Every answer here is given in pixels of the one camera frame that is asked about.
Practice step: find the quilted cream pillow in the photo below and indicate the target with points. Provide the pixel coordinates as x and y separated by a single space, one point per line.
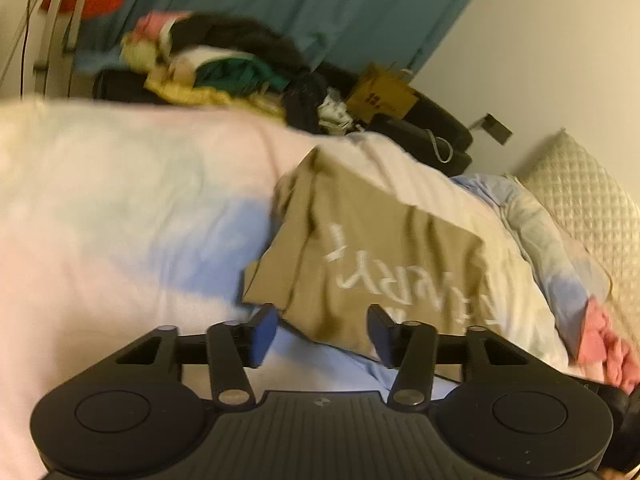
590 210

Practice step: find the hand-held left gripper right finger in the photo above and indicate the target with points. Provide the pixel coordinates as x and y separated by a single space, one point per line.
382 335

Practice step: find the grey wall socket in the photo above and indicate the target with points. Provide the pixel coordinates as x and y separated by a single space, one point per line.
495 129

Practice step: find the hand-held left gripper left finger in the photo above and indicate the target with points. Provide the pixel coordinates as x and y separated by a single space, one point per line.
262 335

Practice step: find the teal curtain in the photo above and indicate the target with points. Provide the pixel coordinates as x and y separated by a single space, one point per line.
325 5

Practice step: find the tan t-shirt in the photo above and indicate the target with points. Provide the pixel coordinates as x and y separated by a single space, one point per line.
380 250

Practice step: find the pink cloth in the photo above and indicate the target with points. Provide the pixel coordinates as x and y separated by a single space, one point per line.
607 340

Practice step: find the light blue garment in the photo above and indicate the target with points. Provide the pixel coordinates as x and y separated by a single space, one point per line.
540 245

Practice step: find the pile of mixed clothes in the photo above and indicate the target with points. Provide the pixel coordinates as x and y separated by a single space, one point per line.
225 60

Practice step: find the brown paper bag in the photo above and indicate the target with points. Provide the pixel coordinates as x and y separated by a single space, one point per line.
385 94

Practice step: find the pastel tie-dye blanket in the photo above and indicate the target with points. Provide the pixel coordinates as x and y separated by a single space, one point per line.
125 210

